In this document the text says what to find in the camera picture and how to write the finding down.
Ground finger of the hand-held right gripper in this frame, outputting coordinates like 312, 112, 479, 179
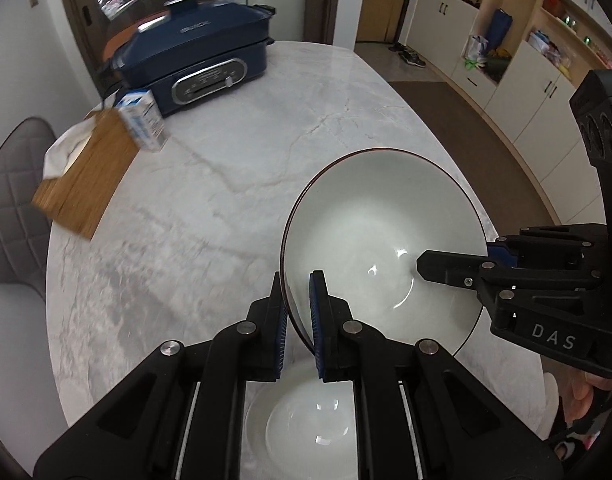
416, 249, 605, 312
488, 224, 610, 272

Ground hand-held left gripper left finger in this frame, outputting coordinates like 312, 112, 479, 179
33, 271, 289, 480

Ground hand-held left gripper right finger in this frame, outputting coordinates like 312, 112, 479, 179
308, 270, 567, 480

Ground plain white bowl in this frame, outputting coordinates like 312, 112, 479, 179
243, 357, 359, 480

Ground white dark-rimmed bowl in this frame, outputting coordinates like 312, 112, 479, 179
280, 148, 488, 358

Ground person's right hand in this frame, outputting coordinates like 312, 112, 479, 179
556, 371, 612, 426

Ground slipper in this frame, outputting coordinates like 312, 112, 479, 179
550, 435, 603, 477

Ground brown floor rug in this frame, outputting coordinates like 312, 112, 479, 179
388, 80, 563, 227

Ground white storage cabinets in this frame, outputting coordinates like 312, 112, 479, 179
405, 0, 612, 223

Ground white plastic bag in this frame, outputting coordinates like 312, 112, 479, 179
461, 35, 490, 69

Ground pair of dark shoes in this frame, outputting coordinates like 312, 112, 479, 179
388, 42, 427, 67

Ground blue bag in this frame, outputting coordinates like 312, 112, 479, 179
486, 7, 513, 57

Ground wooden cutting board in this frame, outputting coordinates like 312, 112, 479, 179
32, 107, 140, 240

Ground blue and white carton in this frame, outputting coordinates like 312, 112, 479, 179
116, 89, 169, 152

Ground white cloth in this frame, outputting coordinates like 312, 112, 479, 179
42, 120, 99, 181

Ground grey quilted chair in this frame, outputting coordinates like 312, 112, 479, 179
0, 117, 57, 284

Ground navy electric cooker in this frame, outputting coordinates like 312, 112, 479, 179
98, 0, 277, 117

